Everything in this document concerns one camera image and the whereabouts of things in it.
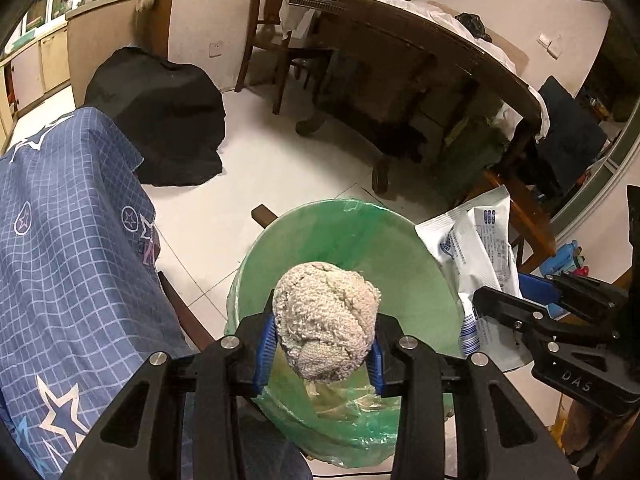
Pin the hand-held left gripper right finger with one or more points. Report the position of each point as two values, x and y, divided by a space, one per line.
376 367

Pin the green-lined trash bin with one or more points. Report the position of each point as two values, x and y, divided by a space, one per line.
350 240

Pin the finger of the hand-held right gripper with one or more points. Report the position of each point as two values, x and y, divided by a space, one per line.
585 297
510 305

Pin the black cloth cover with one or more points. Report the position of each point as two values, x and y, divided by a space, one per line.
160 115

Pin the blue and red bottle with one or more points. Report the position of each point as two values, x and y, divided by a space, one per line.
567 260

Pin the white plastic package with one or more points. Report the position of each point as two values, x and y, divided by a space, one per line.
475 250

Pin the white wall socket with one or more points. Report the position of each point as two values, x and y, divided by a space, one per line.
215 49

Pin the beige towel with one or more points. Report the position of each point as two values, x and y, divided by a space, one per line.
325 315

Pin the black plastic bag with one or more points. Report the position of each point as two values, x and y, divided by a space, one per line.
472 25

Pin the blue checked star tablecloth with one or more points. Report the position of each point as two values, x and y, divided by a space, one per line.
70 260

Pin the chair with dark cushion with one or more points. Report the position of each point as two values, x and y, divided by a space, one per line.
570 130

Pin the white table cover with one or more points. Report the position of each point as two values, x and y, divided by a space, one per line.
495 55

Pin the small wooden block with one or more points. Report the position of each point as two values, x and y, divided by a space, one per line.
264 215

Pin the beige kitchen cabinets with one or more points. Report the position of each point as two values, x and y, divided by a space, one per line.
35 70

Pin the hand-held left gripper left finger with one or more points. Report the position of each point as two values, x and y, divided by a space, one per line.
265 347

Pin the white wall switch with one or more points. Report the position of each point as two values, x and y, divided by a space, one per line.
551 45

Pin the orange-brown wooden chair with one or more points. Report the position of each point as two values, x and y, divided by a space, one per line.
520 210

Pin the dark wooden chair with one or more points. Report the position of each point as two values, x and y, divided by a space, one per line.
267 35

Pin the dark wooden dining table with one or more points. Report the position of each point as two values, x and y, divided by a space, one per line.
400 75

